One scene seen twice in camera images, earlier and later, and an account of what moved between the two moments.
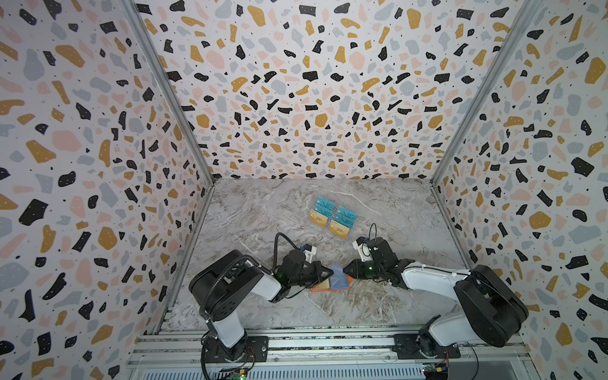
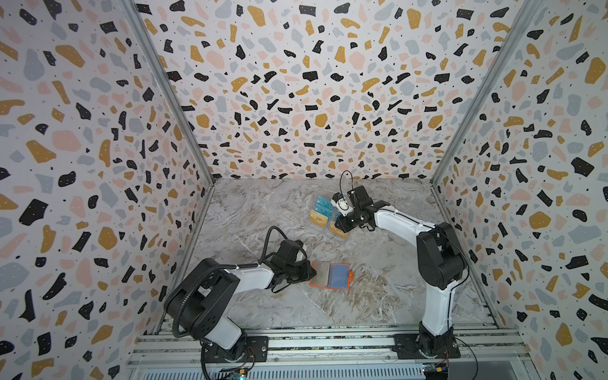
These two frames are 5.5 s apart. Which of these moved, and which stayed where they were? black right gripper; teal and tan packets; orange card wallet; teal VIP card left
Moved: orange card wallet; black right gripper
Stayed: teal VIP card left; teal and tan packets
